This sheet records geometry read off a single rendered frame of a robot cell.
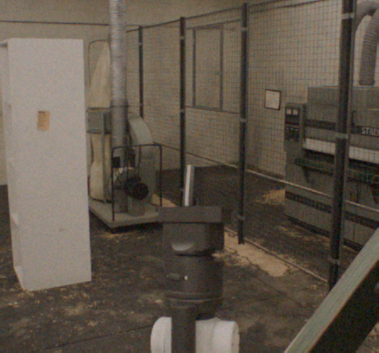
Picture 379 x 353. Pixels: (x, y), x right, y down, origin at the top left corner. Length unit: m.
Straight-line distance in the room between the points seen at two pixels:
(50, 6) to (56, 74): 4.62
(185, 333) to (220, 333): 0.06
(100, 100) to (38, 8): 2.78
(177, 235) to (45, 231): 3.62
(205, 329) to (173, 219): 0.16
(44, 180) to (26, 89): 0.74
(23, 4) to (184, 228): 8.02
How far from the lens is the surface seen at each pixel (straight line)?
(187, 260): 0.73
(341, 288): 1.17
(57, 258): 4.43
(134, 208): 5.84
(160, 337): 0.76
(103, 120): 6.29
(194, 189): 0.75
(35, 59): 4.14
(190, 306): 0.71
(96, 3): 8.92
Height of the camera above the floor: 1.78
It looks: 11 degrees down
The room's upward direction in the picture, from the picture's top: straight up
